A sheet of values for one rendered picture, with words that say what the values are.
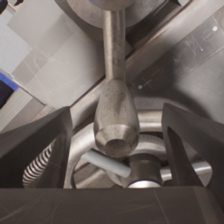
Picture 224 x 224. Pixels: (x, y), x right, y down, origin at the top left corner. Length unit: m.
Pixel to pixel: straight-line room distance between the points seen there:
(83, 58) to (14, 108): 0.31
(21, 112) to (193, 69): 0.37
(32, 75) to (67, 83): 0.04
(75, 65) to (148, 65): 0.08
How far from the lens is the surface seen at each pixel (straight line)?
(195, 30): 0.24
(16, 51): 4.13
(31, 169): 0.51
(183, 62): 0.25
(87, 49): 0.23
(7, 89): 1.04
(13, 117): 0.51
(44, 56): 0.24
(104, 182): 0.65
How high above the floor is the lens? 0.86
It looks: 24 degrees down
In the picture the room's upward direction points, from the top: 49 degrees counter-clockwise
